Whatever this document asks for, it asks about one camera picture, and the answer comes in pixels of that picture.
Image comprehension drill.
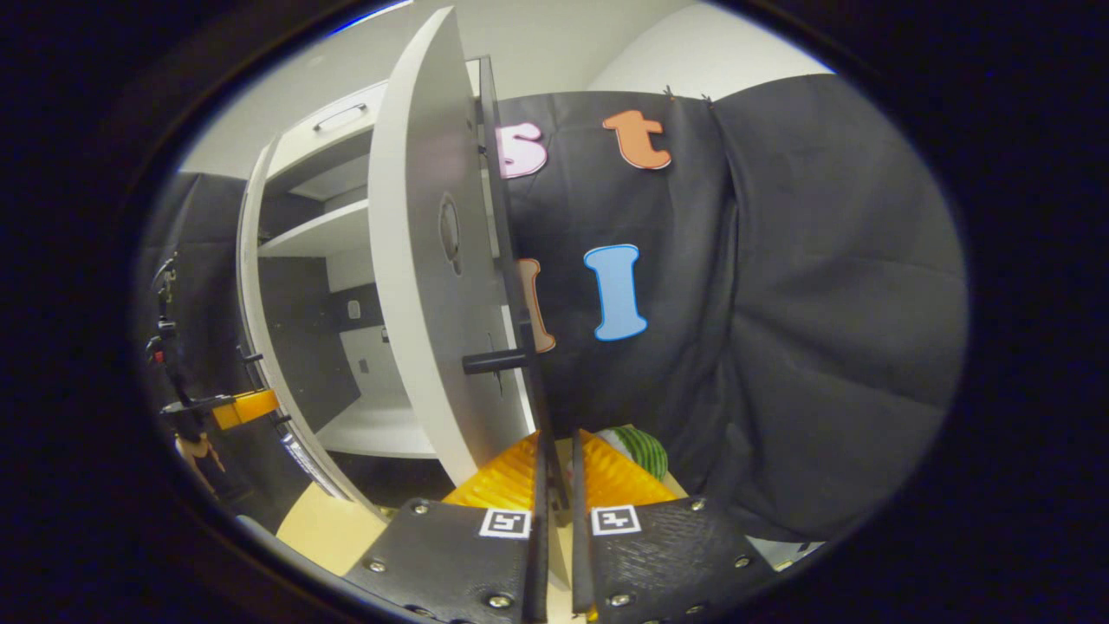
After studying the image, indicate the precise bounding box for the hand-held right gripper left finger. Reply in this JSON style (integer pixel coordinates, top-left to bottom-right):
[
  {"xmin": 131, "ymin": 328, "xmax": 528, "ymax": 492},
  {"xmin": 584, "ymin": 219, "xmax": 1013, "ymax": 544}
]
[{"xmin": 342, "ymin": 431, "xmax": 552, "ymax": 624}]

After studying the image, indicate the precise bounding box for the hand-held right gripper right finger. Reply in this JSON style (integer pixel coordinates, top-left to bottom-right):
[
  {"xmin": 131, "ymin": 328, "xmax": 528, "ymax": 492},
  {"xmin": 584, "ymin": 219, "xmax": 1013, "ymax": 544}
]
[{"xmin": 570, "ymin": 429, "xmax": 781, "ymax": 624}]

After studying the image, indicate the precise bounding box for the white double-door shoe cabinet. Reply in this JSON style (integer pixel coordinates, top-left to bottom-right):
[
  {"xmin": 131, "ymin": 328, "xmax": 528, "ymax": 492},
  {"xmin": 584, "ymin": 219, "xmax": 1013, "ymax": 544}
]
[{"xmin": 247, "ymin": 54, "xmax": 560, "ymax": 486}]

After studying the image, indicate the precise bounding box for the black door handle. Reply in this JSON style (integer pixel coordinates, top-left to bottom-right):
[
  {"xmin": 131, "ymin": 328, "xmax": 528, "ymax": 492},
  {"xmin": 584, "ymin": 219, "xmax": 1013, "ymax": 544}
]
[{"xmin": 462, "ymin": 329, "xmax": 555, "ymax": 452}]

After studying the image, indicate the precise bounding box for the white cabinet shelf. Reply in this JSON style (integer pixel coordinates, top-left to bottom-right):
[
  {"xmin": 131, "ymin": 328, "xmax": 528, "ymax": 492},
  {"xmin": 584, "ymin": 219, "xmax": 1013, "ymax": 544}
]
[{"xmin": 257, "ymin": 199, "xmax": 375, "ymax": 259}]

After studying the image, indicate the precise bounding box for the white cabinet drawer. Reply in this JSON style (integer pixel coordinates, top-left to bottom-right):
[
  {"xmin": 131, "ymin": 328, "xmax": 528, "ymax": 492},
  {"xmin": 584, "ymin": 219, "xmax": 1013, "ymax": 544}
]
[{"xmin": 267, "ymin": 81, "xmax": 391, "ymax": 183}]

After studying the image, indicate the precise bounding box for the watermelon slice toy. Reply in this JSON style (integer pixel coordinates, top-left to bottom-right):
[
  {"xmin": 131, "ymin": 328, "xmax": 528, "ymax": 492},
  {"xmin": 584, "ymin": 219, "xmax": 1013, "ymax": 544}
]
[{"xmin": 598, "ymin": 425, "xmax": 670, "ymax": 483}]

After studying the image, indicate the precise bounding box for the black backdrop cloth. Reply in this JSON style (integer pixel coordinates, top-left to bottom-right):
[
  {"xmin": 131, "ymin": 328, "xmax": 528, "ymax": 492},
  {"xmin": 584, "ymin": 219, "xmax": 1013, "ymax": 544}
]
[
  {"xmin": 494, "ymin": 74, "xmax": 970, "ymax": 543},
  {"xmin": 139, "ymin": 172, "xmax": 261, "ymax": 512}
]

